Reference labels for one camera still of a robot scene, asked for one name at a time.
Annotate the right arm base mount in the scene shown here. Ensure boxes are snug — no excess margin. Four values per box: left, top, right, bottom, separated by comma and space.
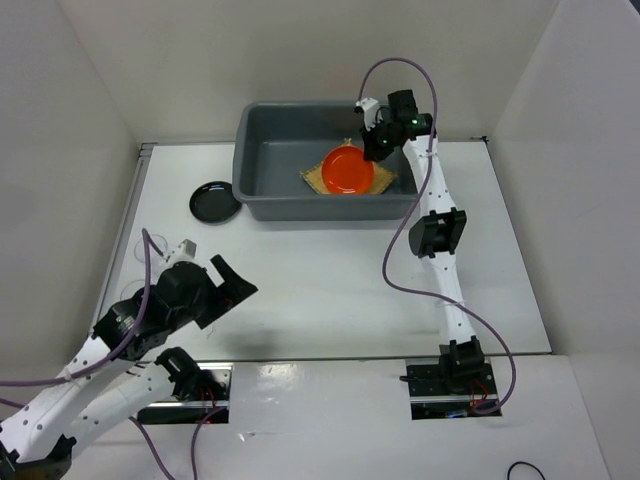
399, 358, 499, 421

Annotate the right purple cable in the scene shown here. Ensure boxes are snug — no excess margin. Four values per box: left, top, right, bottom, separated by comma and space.
358, 58, 517, 417

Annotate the woven bamboo mat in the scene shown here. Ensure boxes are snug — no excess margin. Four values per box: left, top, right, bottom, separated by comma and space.
301, 138, 397, 195

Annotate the clear plastic cup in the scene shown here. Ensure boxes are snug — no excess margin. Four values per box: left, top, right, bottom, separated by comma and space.
134, 234, 168, 263
120, 279, 147, 305

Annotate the orange plate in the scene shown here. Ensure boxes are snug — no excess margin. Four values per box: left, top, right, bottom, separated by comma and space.
321, 145, 374, 195

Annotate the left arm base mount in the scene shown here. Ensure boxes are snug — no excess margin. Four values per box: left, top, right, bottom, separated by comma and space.
134, 362, 233, 425

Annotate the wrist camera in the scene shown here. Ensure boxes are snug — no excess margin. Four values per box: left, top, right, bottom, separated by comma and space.
354, 97, 381, 131
164, 239, 197, 265

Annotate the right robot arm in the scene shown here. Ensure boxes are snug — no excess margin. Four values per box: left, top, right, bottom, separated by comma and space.
355, 90, 485, 393

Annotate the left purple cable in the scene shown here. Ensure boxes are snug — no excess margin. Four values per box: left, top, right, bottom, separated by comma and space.
0, 228, 226, 480

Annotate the purple cable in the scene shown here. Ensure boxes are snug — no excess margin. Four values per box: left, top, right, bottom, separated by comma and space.
0, 228, 226, 480
358, 58, 517, 417

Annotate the grey plastic bin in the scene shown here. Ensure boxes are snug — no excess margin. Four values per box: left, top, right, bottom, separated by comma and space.
232, 100, 419, 221

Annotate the black plate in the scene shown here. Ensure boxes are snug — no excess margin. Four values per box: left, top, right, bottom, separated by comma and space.
189, 181, 242, 225

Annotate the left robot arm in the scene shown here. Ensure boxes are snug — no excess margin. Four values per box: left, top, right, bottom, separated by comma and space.
1, 255, 258, 479

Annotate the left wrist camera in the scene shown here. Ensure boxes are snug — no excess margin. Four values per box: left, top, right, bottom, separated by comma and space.
164, 239, 197, 265

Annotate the black cable loop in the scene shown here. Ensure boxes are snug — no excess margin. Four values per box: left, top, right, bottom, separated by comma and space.
508, 460, 549, 480

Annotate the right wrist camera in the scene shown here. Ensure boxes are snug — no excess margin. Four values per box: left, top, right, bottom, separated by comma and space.
354, 97, 381, 131

